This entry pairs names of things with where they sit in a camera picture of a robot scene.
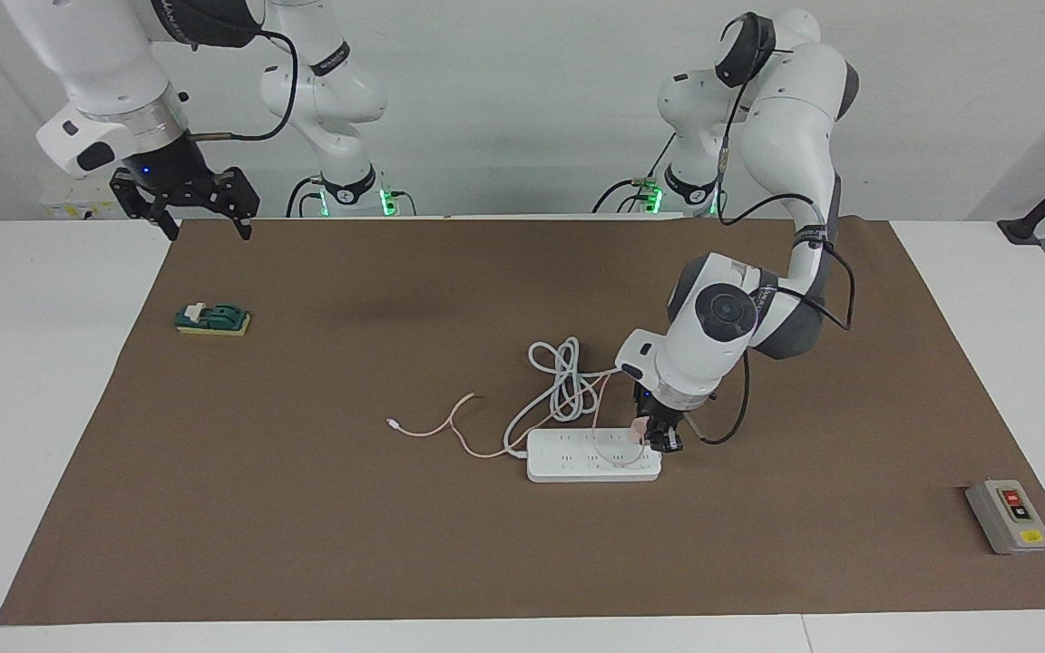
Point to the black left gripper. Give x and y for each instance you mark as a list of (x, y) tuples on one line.
[(659, 410)]

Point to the grey on-off switch box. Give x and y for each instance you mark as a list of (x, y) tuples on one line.
[(1012, 521)]

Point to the pink charger adapter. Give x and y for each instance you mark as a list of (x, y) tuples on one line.
[(637, 428)]

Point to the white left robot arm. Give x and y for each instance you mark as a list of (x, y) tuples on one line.
[(713, 345)]

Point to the green knife switch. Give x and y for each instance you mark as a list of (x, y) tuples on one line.
[(214, 319)]

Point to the white yellow-labelled wall socket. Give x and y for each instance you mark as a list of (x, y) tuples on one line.
[(78, 209)]

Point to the white power strip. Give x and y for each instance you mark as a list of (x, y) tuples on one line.
[(577, 467)]

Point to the brown table mat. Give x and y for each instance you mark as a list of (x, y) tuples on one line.
[(758, 544)]

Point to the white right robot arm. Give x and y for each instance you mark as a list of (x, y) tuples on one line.
[(105, 54)]

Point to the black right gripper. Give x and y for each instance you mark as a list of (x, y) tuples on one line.
[(170, 170)]

